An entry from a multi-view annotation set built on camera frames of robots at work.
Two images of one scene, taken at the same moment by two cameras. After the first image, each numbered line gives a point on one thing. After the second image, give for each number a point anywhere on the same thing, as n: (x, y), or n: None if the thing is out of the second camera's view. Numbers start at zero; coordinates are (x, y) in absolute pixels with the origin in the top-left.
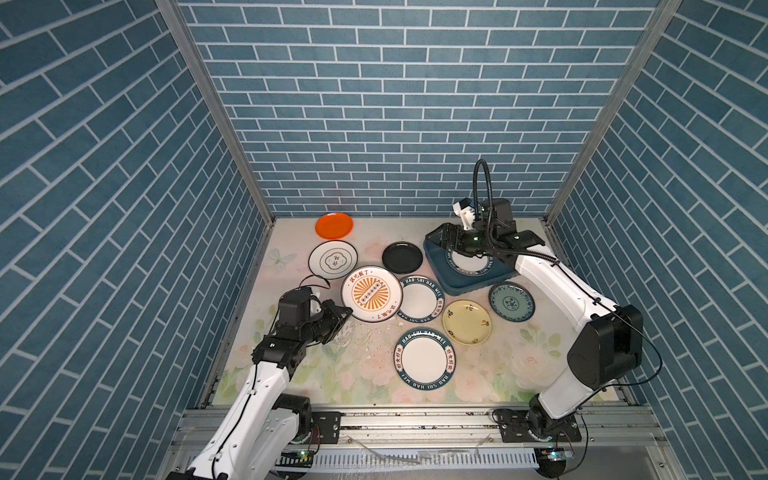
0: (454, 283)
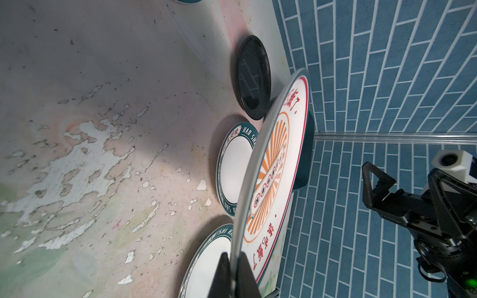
0: (307, 168)
